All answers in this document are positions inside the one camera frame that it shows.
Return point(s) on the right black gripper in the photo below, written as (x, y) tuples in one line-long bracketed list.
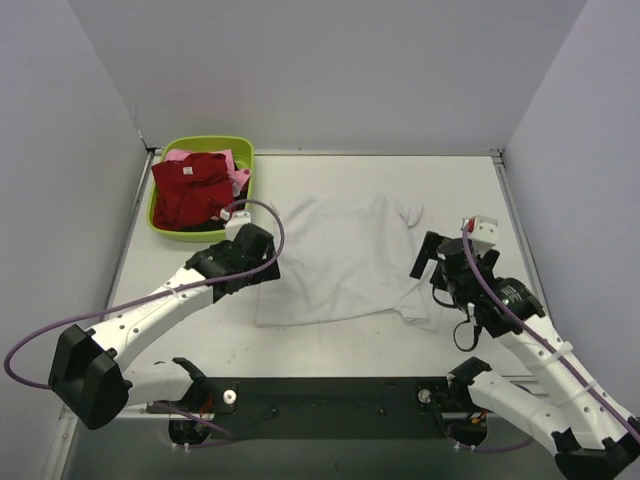
[(435, 257)]

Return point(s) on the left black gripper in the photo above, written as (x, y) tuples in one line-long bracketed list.
[(263, 250)]

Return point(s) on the white t shirt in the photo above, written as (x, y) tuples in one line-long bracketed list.
[(346, 257)]

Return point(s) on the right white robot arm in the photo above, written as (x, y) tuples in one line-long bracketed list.
[(589, 434)]

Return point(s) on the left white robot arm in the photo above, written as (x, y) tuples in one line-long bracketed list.
[(92, 370)]

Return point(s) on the black t shirt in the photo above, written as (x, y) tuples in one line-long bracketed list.
[(235, 210)]

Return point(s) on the pink t shirt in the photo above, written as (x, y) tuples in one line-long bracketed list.
[(235, 172)]

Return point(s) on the red t shirt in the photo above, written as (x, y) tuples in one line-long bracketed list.
[(192, 192)]

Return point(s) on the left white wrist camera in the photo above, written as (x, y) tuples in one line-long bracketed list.
[(234, 221)]

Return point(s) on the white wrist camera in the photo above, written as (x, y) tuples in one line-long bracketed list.
[(482, 231), (234, 221)]

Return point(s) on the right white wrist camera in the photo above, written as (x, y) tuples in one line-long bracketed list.
[(482, 231)]

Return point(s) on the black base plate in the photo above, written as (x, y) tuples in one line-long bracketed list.
[(223, 410)]

